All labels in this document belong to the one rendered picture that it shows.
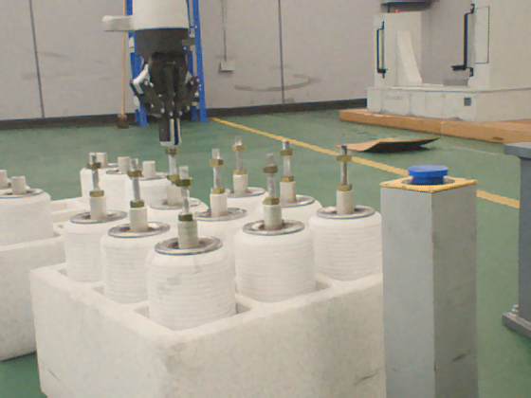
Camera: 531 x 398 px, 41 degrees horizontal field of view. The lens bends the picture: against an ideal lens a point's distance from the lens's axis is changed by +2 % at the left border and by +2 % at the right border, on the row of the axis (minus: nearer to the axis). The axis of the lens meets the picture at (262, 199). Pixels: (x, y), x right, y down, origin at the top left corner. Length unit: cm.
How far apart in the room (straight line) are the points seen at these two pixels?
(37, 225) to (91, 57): 603
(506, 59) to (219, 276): 367
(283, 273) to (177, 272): 14
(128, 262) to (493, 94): 358
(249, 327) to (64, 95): 653
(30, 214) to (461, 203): 73
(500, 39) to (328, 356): 357
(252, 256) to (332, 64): 691
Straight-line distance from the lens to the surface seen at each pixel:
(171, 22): 100
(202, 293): 75
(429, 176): 74
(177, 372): 72
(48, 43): 723
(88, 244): 96
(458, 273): 77
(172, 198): 103
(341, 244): 89
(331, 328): 84
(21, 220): 123
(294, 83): 755
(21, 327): 124
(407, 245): 75
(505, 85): 432
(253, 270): 82
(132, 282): 86
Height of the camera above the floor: 44
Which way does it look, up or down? 10 degrees down
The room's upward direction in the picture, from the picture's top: 3 degrees counter-clockwise
